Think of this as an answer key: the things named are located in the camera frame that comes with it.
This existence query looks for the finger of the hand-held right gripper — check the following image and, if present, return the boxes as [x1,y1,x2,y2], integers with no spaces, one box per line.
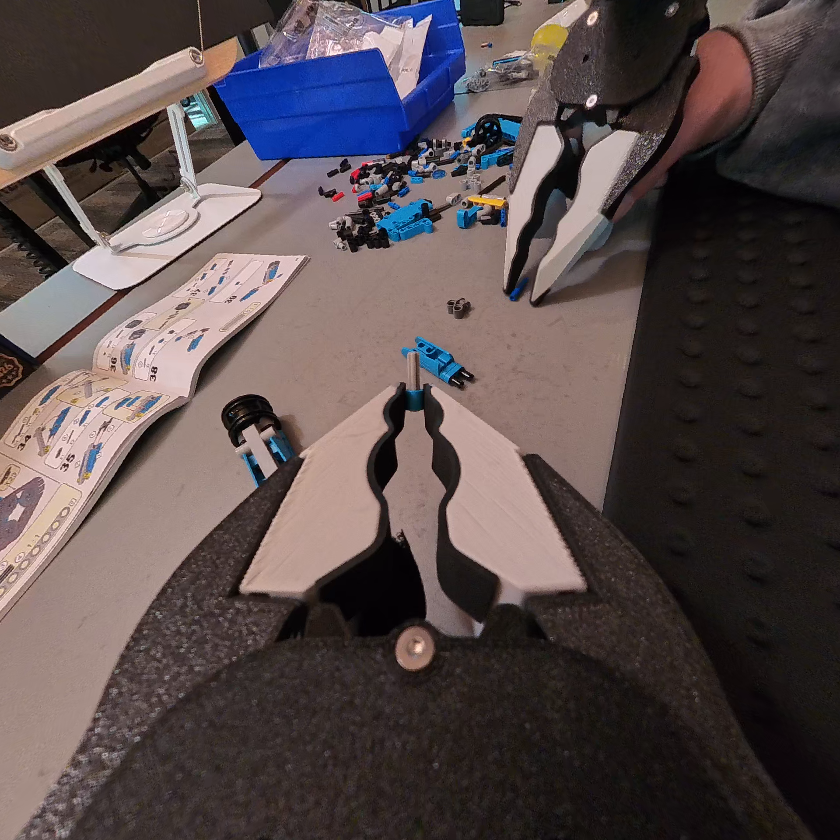
[503,125,565,295]
[529,129,642,307]

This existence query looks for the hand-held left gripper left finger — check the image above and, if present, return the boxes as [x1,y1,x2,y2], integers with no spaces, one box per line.
[239,384,404,598]

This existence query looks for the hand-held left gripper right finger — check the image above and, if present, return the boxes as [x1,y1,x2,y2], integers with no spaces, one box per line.
[423,387,587,623]

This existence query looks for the wheel and beam assembly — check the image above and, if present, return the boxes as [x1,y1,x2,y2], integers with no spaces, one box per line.
[220,394,300,490]

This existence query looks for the pile of toy bricks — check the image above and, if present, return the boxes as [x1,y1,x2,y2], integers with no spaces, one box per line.
[318,112,527,255]

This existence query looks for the blue panel brick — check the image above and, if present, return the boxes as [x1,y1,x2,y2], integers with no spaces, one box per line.
[401,335,475,387]

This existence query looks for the grey desk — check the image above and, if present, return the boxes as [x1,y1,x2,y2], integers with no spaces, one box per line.
[0,0,657,834]

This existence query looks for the person's right hand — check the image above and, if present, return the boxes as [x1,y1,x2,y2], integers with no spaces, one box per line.
[609,28,757,223]

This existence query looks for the blue bin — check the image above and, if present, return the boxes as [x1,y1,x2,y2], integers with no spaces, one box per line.
[214,0,467,162]

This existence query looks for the instruction manual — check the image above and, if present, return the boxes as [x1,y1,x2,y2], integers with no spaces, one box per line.
[0,253,310,622]

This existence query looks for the black studded mat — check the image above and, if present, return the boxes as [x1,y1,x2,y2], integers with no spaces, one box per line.
[602,161,840,840]

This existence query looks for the clear plastic parts bags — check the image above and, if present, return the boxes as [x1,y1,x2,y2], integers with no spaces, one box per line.
[259,0,434,94]

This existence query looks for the robot kit box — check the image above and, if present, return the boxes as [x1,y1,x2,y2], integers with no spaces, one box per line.
[0,333,35,399]

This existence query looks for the black chair base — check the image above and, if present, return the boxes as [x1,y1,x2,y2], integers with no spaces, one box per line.
[77,123,160,206]

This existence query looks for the dark partition panel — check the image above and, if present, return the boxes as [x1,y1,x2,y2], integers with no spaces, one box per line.
[0,0,277,132]

